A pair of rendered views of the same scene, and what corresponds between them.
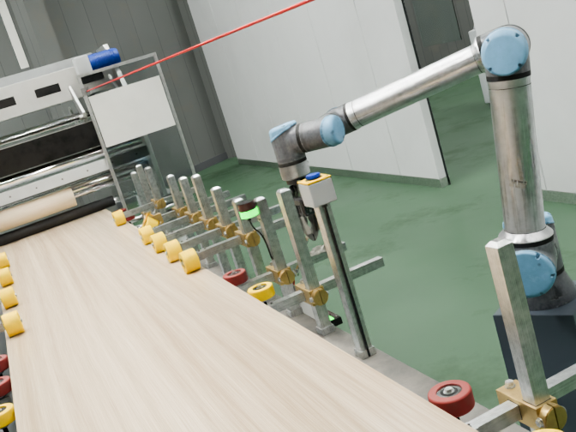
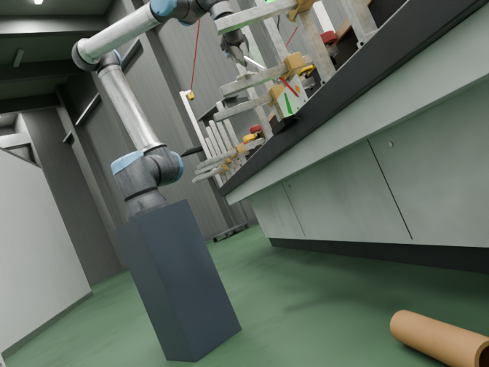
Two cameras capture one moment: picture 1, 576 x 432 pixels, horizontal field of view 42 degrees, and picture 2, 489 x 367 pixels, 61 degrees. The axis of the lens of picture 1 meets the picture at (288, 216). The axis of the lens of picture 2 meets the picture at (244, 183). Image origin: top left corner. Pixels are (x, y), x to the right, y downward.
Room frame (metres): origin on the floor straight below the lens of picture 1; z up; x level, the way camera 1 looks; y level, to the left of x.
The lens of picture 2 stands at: (3.90, -0.02, 0.48)
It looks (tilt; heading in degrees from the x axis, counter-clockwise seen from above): 2 degrees up; 188
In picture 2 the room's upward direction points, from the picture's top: 23 degrees counter-clockwise
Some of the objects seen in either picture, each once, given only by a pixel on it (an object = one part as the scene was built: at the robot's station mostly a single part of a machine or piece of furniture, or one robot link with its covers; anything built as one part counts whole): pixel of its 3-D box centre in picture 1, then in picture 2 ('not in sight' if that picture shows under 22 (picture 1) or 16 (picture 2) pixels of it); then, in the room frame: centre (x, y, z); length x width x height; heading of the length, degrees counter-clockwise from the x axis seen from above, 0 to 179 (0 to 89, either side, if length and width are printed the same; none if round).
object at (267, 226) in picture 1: (279, 264); (284, 60); (2.43, 0.07, 0.89); 0.03 x 0.03 x 0.48; 19
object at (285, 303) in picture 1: (323, 286); (265, 100); (2.25, -0.04, 0.82); 0.43 x 0.03 x 0.04; 109
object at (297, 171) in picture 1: (296, 170); (221, 14); (2.28, -0.06, 1.20); 0.10 x 0.09 x 0.05; 109
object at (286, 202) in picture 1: (305, 262); (263, 74); (2.19, -0.01, 0.93); 0.03 x 0.03 x 0.48; 19
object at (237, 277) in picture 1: (238, 287); (328, 49); (2.42, 0.23, 0.85); 0.08 x 0.08 x 0.11
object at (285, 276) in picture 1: (279, 274); (291, 68); (2.45, 0.08, 0.85); 0.13 x 0.06 x 0.05; 19
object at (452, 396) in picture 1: (455, 416); (257, 134); (1.24, -0.18, 0.85); 0.08 x 0.08 x 0.11
